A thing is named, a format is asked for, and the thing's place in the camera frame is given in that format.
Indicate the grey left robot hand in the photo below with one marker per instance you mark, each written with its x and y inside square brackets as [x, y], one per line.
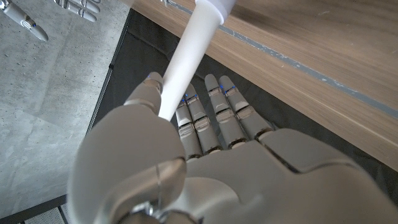
[248, 180]

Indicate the white PVC pipe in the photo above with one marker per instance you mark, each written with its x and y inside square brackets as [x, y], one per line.
[189, 53]

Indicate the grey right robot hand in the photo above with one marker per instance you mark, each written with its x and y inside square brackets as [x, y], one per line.
[25, 20]

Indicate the black backdrop stand pole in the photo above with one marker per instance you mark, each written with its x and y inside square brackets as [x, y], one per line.
[111, 66]

